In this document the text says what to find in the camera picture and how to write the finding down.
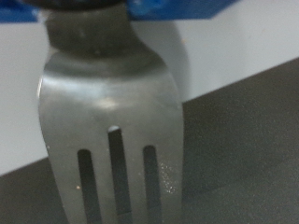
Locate black spatula with blue block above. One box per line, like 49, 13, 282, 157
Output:
0, 0, 237, 224

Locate silver toaster oven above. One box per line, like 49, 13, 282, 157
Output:
0, 18, 299, 176

